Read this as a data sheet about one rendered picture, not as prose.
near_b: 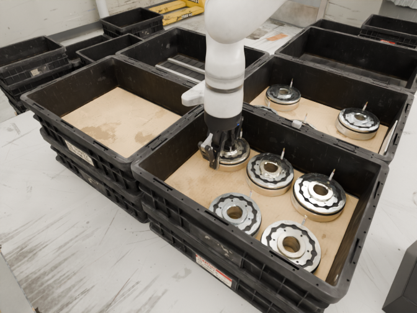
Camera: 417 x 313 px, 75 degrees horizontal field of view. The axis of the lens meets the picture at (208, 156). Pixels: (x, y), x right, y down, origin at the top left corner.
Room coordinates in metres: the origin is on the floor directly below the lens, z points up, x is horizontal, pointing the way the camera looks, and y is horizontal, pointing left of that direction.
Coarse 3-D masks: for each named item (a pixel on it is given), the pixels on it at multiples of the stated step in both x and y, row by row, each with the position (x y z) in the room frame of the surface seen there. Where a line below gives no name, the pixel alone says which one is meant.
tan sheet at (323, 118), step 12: (264, 96) 0.74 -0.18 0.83; (300, 108) 0.67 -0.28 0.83; (312, 108) 0.67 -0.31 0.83; (324, 108) 0.67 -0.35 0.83; (312, 120) 0.61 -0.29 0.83; (324, 120) 0.61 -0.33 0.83; (324, 132) 0.56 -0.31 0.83; (336, 132) 0.56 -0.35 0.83; (384, 132) 0.56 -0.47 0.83; (360, 144) 0.51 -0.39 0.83; (372, 144) 0.51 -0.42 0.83
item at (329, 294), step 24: (192, 120) 0.48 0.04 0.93; (336, 144) 0.40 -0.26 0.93; (384, 168) 0.34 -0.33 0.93; (168, 192) 0.28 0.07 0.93; (192, 216) 0.25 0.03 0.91; (216, 216) 0.23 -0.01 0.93; (240, 240) 0.20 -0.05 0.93; (360, 240) 0.19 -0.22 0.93; (288, 264) 0.16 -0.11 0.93; (312, 288) 0.13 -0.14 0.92; (336, 288) 0.13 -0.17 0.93
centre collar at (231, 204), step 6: (228, 204) 0.30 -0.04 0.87; (234, 204) 0.30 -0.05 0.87; (240, 204) 0.30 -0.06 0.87; (222, 210) 0.29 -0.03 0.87; (246, 210) 0.29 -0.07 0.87; (222, 216) 0.28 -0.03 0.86; (228, 216) 0.27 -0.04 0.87; (246, 216) 0.27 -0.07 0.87; (234, 222) 0.26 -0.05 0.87; (240, 222) 0.26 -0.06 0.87
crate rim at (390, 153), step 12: (264, 60) 0.77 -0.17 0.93; (288, 60) 0.78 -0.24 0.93; (252, 72) 0.70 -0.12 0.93; (324, 72) 0.71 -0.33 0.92; (336, 72) 0.70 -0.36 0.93; (372, 84) 0.64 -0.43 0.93; (408, 96) 0.58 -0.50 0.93; (252, 108) 0.53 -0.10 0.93; (408, 108) 0.53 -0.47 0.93; (288, 120) 0.48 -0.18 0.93; (312, 132) 0.44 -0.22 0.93; (396, 132) 0.44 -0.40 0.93; (348, 144) 0.40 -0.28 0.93; (396, 144) 0.40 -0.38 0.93; (384, 156) 0.37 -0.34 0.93
